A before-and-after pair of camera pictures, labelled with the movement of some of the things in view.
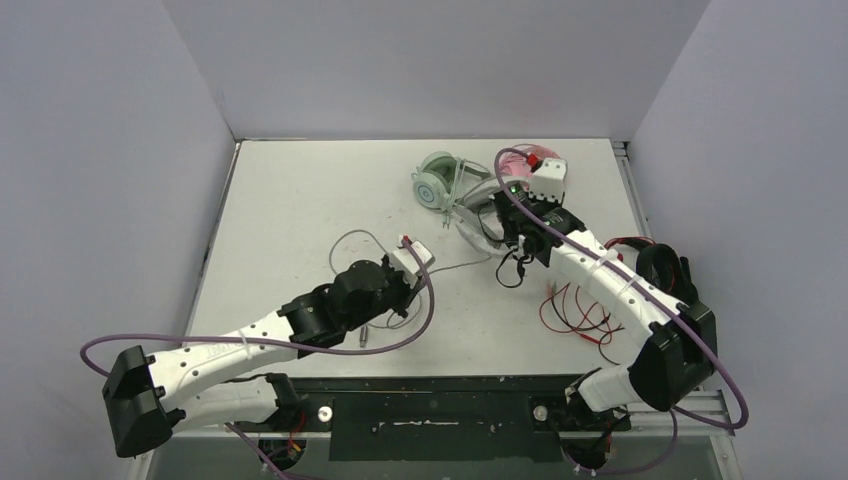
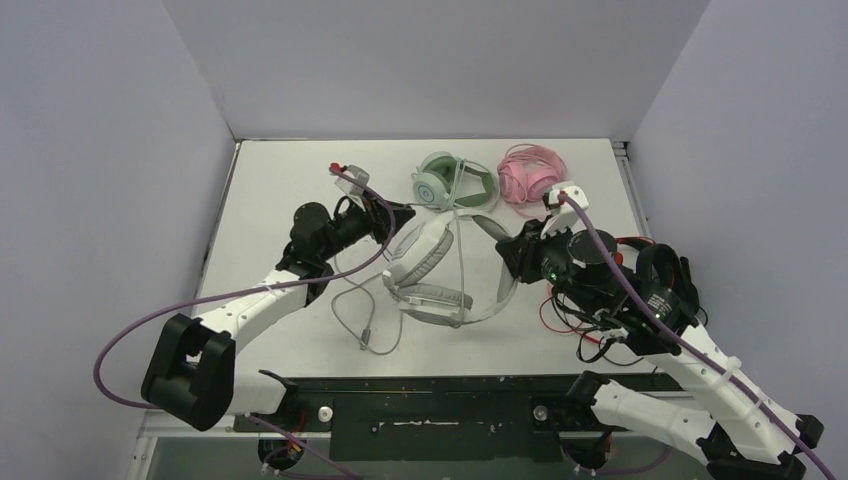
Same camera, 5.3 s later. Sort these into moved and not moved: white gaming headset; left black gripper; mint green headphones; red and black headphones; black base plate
Moved: white gaming headset; left black gripper
Not moved: black base plate; mint green headphones; red and black headphones
